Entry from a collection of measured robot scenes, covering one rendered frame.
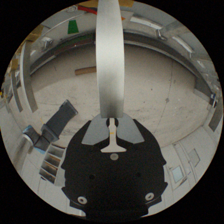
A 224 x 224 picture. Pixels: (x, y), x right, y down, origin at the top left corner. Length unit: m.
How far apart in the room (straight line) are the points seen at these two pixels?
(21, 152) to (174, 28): 1.03
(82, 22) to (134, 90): 0.96
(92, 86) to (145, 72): 0.77
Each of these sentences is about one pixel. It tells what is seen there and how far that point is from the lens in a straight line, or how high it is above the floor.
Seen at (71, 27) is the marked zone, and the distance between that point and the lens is 0.28.
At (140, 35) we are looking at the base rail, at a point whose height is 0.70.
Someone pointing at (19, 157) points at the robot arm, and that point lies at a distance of 0.74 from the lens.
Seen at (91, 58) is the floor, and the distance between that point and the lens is 1.00.
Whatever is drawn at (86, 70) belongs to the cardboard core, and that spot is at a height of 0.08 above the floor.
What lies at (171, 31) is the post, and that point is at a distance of 0.31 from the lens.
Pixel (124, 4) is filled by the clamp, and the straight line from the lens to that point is 0.22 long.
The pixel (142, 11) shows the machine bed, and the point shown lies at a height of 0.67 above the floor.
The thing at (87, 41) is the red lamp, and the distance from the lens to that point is 0.28.
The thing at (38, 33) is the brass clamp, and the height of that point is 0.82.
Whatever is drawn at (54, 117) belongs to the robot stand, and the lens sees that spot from 0.98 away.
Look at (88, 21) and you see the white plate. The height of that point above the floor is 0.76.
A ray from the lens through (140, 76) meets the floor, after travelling 1.02.
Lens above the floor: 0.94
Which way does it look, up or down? 59 degrees down
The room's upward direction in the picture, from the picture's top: 178 degrees clockwise
